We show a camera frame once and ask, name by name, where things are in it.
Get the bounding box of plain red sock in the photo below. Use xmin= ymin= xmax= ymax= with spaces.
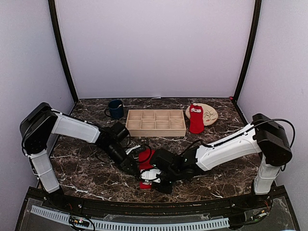
xmin=138 ymin=149 xmax=153 ymax=190

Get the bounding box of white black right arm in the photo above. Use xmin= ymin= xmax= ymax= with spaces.
xmin=140 ymin=114 xmax=292 ymax=209

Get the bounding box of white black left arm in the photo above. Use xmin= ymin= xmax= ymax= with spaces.
xmin=19 ymin=102 xmax=139 ymax=210

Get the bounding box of wooden compartment tray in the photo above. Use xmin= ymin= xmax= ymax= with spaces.
xmin=126 ymin=109 xmax=186 ymax=137

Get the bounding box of dark blue mug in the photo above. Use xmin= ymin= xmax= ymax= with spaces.
xmin=104 ymin=99 xmax=124 ymax=119

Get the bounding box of red santa sock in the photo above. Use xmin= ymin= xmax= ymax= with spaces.
xmin=189 ymin=103 xmax=204 ymax=134

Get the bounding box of round beige decorated plate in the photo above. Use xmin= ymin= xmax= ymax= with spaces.
xmin=185 ymin=103 xmax=218 ymax=126

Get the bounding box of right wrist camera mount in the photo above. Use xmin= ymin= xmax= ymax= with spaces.
xmin=140 ymin=168 xmax=162 ymax=185

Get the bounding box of white slotted cable duct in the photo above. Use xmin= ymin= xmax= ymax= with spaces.
xmin=30 ymin=205 xmax=230 ymax=231

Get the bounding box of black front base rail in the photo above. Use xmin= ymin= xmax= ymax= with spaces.
xmin=22 ymin=186 xmax=292 ymax=218

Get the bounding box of black left corner post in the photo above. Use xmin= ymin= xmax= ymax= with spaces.
xmin=48 ymin=0 xmax=79 ymax=104

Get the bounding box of black corner post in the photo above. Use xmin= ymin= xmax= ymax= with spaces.
xmin=48 ymin=0 xmax=79 ymax=104
xmin=233 ymin=0 xmax=262 ymax=103

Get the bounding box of black right corner post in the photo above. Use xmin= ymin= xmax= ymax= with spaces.
xmin=233 ymin=0 xmax=262 ymax=103

